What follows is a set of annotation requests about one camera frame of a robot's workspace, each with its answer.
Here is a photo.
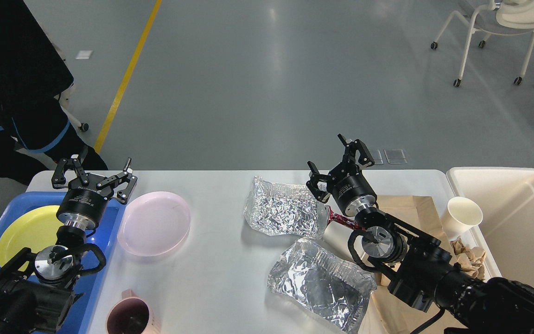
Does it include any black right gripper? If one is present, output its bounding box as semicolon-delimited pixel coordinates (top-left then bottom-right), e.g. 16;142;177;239
306;135;377;217

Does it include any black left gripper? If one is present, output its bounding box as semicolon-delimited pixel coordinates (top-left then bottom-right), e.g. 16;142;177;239
51;148;138;231

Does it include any pink plate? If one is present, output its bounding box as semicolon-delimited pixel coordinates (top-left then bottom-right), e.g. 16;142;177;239
117;192;191;257

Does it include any pink ribbed mug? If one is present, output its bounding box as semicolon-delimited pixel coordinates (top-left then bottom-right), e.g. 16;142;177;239
106;289;161;334

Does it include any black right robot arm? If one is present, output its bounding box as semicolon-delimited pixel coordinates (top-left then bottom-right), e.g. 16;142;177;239
306;135;534;334

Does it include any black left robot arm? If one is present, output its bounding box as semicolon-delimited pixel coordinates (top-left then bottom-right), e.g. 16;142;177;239
0;148;137;334

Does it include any yellow plate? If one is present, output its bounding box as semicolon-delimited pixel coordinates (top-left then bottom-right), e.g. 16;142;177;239
0;205;62;267

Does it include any crumpled foil tray upper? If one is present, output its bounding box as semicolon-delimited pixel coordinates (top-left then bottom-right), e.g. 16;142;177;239
243;177;329;239

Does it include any crumpled foil tray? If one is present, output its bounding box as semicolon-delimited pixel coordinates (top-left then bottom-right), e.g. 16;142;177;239
243;177;329;239
267;238;377;334

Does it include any white chair with jacket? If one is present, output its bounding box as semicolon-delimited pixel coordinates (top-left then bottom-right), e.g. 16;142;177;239
51;42;89;133

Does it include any crumpled foil tray lower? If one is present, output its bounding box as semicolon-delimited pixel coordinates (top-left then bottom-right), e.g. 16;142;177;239
267;238;377;334

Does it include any person in black clothes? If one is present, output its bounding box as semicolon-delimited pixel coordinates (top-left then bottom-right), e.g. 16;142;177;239
0;0;87;185

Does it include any white paper cup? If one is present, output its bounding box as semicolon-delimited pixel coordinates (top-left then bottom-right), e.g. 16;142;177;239
440;196;483;241

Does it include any brown paper bag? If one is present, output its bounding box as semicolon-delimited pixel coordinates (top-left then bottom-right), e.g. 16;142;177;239
359;195;456;334

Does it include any crumpled brown paper ball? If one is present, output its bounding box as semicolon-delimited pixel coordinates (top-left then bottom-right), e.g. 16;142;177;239
451;237;487;280

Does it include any white plastic bin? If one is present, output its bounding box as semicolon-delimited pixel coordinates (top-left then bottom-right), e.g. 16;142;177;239
447;167;534;287

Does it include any white chair on casters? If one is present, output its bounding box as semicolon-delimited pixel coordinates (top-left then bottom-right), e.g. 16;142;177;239
430;0;534;87

